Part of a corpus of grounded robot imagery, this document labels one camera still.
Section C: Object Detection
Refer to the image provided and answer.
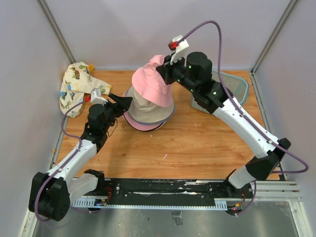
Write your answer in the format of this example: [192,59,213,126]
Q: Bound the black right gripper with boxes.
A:
[157,51,198,94]

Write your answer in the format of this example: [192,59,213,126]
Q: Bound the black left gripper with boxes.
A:
[100,93,132,132]

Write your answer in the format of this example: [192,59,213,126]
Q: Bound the grey hat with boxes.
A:
[125,91,175,126]

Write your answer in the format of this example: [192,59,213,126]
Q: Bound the pink bucket hat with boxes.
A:
[123,112,164,132]

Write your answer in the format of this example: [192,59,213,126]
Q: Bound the tan bucket hat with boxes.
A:
[128,85,174,122]

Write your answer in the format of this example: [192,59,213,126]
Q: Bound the dusty pink hat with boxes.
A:
[132,55,173,108]

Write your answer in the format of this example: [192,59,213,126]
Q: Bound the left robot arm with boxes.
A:
[29,91,133,222]

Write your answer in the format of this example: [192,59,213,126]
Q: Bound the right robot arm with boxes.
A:
[156,52,291,198]

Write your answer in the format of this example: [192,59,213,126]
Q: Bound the small yellow object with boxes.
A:
[88,64,94,71]

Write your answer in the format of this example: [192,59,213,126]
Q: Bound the cartoon print cloth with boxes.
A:
[59,62,112,118]

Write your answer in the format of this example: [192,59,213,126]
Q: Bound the grey plastic basket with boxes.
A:
[190,70,250,114]

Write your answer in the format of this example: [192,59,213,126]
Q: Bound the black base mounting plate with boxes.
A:
[77,177,254,207]

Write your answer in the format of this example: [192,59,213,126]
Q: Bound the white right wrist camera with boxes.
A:
[169,35,189,65]

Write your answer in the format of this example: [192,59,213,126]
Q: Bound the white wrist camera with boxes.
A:
[169,35,189,65]
[84,88,108,105]

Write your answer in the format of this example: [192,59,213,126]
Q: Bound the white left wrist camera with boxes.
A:
[84,88,108,105]

